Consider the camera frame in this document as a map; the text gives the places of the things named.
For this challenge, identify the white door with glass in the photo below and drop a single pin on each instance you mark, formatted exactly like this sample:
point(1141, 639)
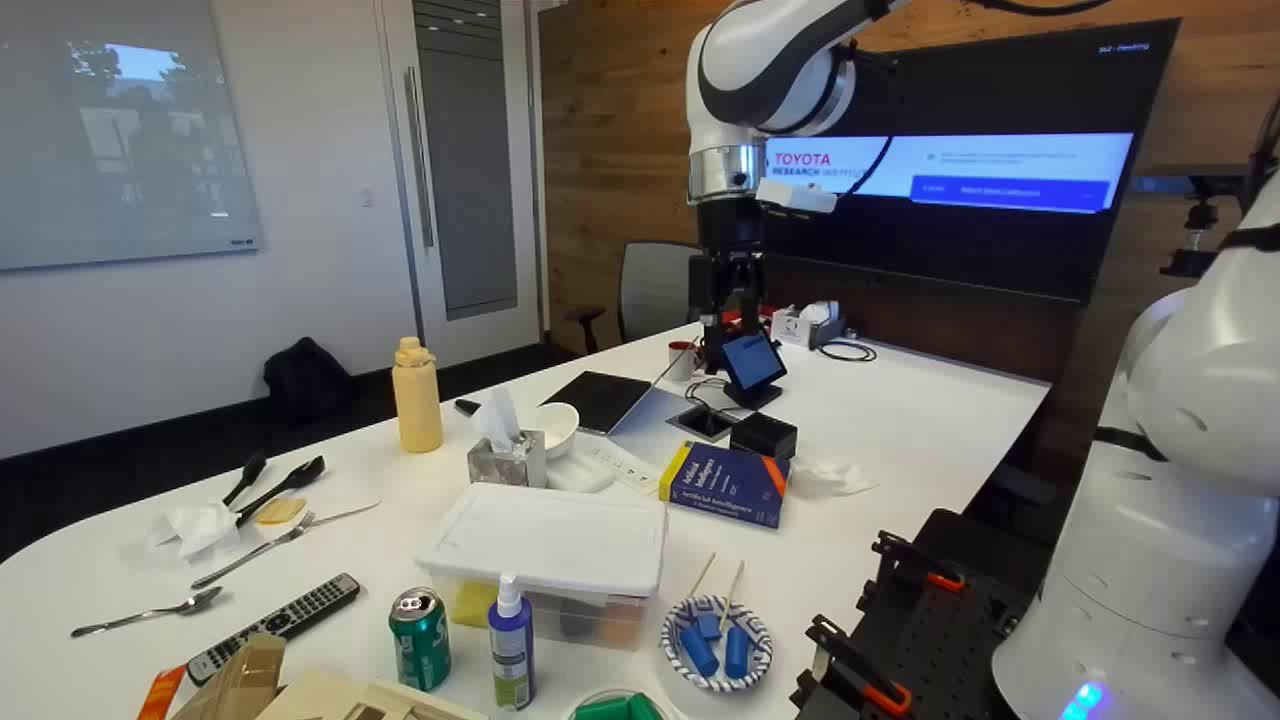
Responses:
point(463, 145)

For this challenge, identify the small tablet display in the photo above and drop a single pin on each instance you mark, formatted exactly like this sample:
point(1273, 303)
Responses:
point(754, 369)

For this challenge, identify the black remote control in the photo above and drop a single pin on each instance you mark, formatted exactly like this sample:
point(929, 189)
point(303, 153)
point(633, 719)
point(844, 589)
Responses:
point(286, 627)

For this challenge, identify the blue and orange book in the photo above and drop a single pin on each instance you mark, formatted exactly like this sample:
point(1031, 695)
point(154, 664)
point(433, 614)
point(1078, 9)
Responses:
point(724, 483)

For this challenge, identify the black box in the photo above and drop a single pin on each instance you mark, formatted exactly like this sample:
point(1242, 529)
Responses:
point(767, 432)

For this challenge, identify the wall television screen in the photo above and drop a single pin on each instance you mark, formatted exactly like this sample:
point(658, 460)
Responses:
point(995, 166)

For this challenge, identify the white crumpled tissue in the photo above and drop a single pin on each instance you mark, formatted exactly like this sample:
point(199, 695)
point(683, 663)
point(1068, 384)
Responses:
point(188, 529)

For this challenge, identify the silver knife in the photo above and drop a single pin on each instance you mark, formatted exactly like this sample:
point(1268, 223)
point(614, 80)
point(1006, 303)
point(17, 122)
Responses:
point(279, 542)

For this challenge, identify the white napkin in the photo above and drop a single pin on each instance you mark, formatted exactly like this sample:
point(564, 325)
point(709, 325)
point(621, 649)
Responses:
point(829, 476)

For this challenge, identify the black orange clamp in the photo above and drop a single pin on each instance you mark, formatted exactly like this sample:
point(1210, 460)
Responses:
point(852, 676)
point(912, 564)

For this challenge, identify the black orange clamp far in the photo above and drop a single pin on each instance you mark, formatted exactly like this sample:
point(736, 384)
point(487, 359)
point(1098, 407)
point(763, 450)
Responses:
point(912, 564)

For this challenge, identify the wooden shape sorter box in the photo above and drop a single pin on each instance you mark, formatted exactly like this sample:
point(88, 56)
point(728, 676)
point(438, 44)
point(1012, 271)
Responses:
point(250, 688)

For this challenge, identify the clear plastic bin white lid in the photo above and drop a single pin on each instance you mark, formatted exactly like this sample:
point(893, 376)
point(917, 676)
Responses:
point(590, 560)

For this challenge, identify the white bowl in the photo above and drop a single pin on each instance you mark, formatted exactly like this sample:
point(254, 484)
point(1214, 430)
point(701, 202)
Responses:
point(552, 425)

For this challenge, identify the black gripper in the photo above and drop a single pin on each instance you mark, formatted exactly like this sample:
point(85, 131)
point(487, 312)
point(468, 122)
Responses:
point(728, 234)

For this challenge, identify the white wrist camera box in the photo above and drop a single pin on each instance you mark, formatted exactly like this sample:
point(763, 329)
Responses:
point(798, 197)

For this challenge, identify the green soda can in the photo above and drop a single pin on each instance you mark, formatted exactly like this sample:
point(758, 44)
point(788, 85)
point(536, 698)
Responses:
point(420, 639)

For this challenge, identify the wall whiteboard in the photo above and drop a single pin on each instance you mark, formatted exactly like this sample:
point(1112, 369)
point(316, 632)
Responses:
point(119, 139)

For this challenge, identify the grey office chair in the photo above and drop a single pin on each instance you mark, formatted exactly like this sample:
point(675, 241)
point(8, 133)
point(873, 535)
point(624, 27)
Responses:
point(654, 284)

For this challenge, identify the tissue box with tissue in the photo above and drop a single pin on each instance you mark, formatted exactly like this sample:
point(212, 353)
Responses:
point(504, 454)

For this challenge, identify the black orange clamp near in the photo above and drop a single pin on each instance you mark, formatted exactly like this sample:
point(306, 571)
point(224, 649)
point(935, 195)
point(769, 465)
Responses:
point(852, 676)

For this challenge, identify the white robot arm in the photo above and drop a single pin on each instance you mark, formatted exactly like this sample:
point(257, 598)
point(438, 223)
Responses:
point(1173, 514)

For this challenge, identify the silver spoon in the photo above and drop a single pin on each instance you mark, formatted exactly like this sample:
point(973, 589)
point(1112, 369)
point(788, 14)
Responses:
point(188, 604)

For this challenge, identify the black perforated mounting board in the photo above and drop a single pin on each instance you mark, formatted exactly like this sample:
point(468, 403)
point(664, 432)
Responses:
point(941, 640)

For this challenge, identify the black spatula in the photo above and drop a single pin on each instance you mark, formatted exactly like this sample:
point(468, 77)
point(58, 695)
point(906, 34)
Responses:
point(247, 476)

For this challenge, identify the yellow mustard bottle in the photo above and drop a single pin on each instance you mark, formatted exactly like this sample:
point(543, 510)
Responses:
point(417, 396)

